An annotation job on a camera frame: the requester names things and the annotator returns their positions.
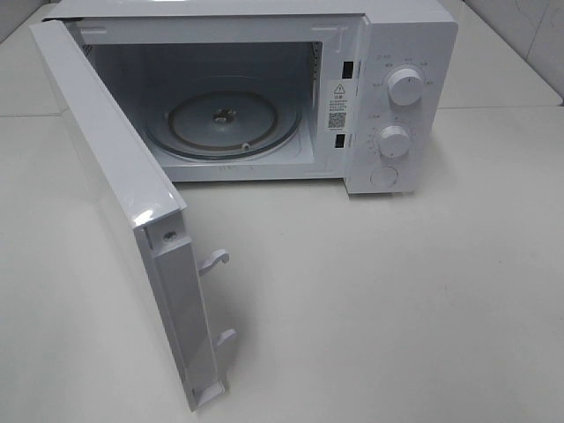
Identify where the white microwave oven body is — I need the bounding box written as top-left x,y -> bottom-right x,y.
38,1 -> 458,195

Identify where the upper white power knob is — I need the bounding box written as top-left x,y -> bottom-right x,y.
385,64 -> 425,107

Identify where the white microwave door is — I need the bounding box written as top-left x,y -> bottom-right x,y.
31,20 -> 236,410

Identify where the round white door button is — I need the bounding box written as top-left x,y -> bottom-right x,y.
370,166 -> 398,189

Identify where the white timer knob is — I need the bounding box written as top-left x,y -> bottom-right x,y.
376,125 -> 412,159

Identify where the warning label sticker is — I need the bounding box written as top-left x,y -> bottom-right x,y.
323,79 -> 353,131

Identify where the glass microwave turntable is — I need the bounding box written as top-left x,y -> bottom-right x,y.
145,76 -> 302,161

